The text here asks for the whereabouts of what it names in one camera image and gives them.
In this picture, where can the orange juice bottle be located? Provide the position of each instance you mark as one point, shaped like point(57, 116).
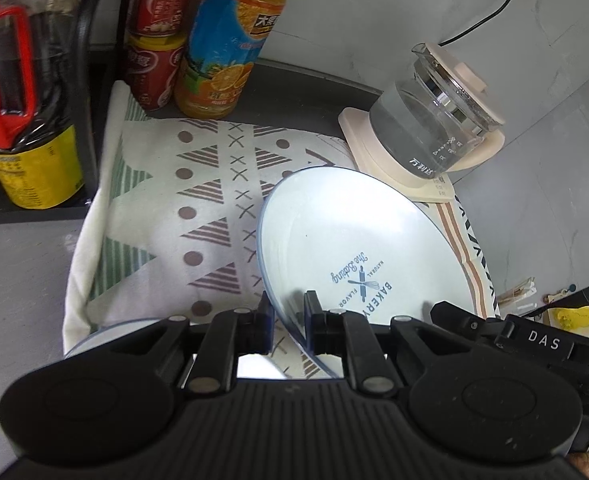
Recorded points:
point(226, 38)

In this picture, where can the cream kettle base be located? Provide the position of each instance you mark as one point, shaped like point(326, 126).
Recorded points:
point(372, 158)

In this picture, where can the glass electric kettle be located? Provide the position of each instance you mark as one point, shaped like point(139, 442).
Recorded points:
point(439, 119)

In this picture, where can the white bakery logo plate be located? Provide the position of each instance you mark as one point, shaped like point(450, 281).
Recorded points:
point(362, 246)

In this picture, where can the soy sauce bottle red handle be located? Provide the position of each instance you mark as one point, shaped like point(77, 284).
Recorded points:
point(39, 164)

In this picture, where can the patterned fringed table mat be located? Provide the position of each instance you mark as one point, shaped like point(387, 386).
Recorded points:
point(173, 229)

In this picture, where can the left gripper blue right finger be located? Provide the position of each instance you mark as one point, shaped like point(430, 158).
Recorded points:
point(361, 346)

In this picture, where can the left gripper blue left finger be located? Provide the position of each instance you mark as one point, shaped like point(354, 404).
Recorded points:
point(231, 334)

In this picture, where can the lower red drink can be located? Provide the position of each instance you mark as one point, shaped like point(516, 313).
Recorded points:
point(151, 67)

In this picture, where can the black metal shelf rack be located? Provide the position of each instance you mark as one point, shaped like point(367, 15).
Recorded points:
point(91, 79)

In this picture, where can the white blue script plate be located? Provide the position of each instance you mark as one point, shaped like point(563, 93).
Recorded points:
point(252, 366)

